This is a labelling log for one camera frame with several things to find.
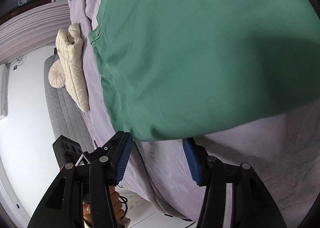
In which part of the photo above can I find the person's left hand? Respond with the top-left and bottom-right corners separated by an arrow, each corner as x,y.
83,185 -> 126,226

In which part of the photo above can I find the green button-up work shirt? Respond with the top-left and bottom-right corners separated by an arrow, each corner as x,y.
88,0 -> 320,142

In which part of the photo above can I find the pleated light curtain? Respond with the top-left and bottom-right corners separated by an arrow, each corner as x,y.
0,0 -> 72,64

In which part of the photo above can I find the cream puffer jacket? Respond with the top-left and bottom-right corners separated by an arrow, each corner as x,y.
55,23 -> 90,113

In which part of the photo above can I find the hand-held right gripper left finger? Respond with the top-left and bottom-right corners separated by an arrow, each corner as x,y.
27,132 -> 133,228

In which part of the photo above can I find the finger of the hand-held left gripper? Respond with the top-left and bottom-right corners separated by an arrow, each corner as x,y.
83,138 -> 118,163

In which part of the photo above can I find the grey quilted headboard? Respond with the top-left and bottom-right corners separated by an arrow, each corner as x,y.
44,55 -> 97,153

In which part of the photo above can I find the black cable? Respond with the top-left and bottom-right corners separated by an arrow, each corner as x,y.
118,194 -> 129,220

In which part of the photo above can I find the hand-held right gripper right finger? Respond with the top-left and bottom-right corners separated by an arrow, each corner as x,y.
182,138 -> 288,228

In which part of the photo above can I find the purple plush blanket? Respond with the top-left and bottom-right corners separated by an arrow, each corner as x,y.
67,0 -> 318,223

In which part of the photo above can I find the round cream pleated pillow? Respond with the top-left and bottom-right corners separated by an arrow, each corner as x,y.
48,59 -> 67,89

